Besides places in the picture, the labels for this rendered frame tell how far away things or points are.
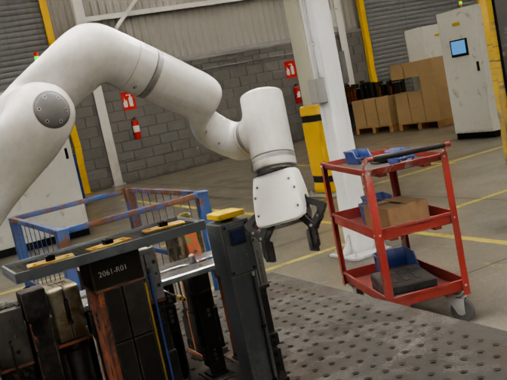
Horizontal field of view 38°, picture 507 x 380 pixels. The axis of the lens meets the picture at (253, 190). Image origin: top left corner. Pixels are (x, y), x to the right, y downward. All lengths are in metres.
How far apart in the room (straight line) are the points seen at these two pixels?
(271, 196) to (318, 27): 4.27
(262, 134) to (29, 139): 0.46
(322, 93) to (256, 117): 4.18
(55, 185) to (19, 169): 8.63
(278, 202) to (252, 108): 0.19
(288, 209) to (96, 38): 0.45
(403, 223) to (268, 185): 2.45
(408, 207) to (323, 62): 2.02
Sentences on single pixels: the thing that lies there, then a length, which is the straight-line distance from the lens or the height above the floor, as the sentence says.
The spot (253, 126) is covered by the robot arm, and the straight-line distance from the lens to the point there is 1.39.
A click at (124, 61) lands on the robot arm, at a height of 1.48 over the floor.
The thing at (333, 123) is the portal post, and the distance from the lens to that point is 5.59.
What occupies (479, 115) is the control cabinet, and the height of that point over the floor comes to 0.35.
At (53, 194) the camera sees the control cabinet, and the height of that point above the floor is 0.62.
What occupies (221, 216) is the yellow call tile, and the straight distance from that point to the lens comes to 1.49.
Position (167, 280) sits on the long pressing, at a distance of 1.75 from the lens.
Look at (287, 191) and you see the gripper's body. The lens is 1.36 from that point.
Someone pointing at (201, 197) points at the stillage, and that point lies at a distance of 3.79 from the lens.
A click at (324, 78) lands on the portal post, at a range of 5.58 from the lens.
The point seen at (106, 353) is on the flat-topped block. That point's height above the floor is 0.96.
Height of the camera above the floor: 1.39
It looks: 7 degrees down
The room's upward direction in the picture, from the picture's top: 12 degrees counter-clockwise
